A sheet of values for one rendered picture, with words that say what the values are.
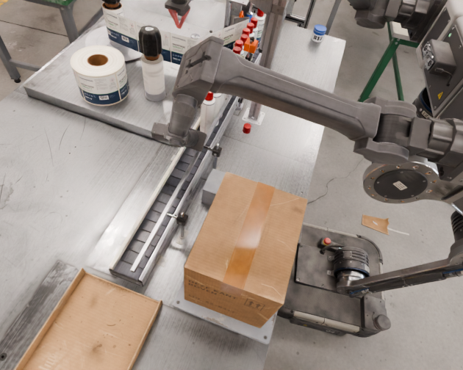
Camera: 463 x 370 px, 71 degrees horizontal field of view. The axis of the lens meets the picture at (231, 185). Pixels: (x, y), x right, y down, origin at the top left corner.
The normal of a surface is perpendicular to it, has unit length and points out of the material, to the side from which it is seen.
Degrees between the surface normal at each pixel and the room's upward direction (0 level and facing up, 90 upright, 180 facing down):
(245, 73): 31
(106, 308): 0
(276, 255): 0
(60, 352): 0
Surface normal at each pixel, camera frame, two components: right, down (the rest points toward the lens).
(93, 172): 0.12, -0.56
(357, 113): 0.26, -0.07
